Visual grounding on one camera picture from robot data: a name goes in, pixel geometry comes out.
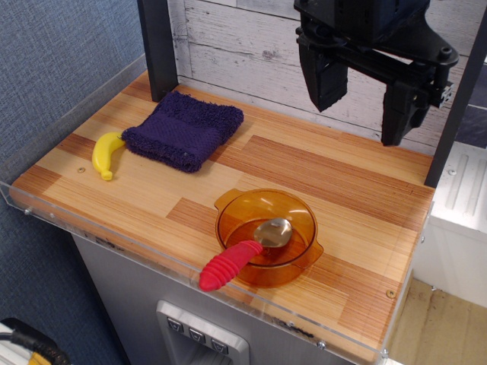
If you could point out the grey metal cabinet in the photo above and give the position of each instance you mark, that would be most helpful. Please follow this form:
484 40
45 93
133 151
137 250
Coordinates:
130 292

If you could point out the orange transparent plastic bowl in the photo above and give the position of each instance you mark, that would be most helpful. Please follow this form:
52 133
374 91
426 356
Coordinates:
240 213

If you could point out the white ridged side unit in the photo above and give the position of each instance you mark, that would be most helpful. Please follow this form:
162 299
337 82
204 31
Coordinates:
451 255

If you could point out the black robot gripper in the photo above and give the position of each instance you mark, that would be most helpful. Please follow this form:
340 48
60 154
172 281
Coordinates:
389 41

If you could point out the yellow taped aluminium rail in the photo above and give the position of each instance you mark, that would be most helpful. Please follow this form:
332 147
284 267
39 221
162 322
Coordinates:
23 344

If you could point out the black frame post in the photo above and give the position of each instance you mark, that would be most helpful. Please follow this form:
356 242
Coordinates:
158 45
455 117

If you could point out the black right frame post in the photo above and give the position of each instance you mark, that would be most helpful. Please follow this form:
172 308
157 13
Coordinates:
455 117

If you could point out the yellow toy banana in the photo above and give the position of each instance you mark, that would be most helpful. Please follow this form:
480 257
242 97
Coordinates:
104 147

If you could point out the clear acrylic table guard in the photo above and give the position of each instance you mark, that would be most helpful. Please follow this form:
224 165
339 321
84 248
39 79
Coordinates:
144 236

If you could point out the black left frame post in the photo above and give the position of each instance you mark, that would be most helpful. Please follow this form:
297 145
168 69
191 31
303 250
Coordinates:
158 45

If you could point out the red handled metal spoon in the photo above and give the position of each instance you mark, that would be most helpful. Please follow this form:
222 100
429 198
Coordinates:
274 233

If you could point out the purple folded cloth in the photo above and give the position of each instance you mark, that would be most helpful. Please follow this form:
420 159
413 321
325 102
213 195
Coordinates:
183 132

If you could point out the silver button control panel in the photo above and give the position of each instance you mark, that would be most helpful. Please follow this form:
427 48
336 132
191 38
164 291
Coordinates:
190 339

